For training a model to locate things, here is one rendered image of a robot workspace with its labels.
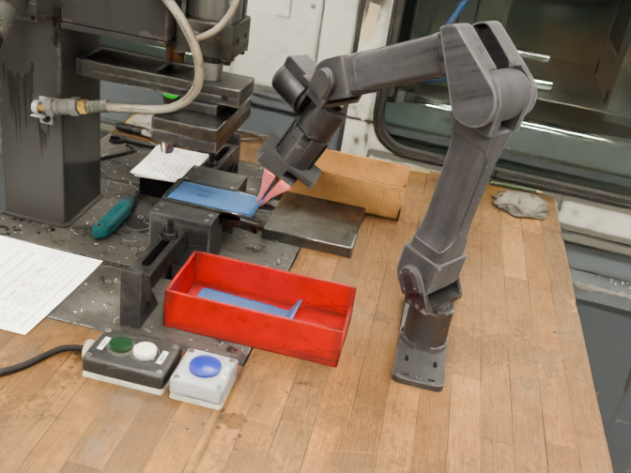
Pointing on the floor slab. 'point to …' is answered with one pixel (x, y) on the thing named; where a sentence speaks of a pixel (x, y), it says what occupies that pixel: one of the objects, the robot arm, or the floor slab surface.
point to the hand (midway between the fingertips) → (261, 200)
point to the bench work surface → (346, 375)
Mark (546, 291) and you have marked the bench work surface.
